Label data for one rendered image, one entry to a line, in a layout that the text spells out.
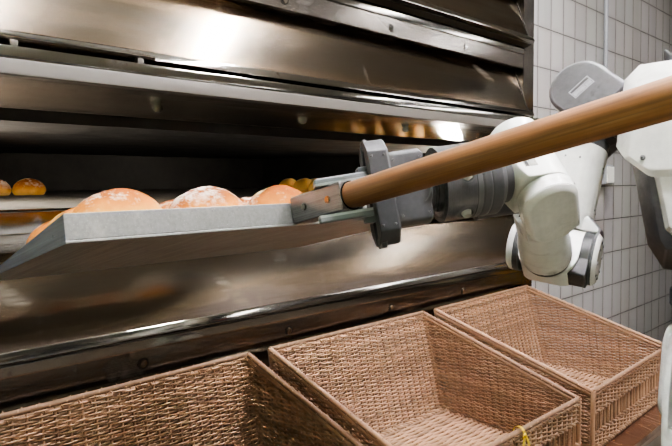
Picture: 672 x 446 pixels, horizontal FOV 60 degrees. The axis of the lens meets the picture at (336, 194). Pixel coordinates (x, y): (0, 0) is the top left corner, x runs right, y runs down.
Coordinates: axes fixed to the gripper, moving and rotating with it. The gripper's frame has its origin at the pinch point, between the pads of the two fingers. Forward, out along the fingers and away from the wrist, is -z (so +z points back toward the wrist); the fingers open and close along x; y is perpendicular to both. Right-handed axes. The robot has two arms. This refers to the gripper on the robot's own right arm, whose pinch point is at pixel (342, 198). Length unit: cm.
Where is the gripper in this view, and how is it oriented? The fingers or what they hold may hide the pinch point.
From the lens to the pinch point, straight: 66.1
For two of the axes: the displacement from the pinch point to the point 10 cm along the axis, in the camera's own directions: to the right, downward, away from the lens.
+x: -1.6, -9.8, 1.3
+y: 1.2, -1.5, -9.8
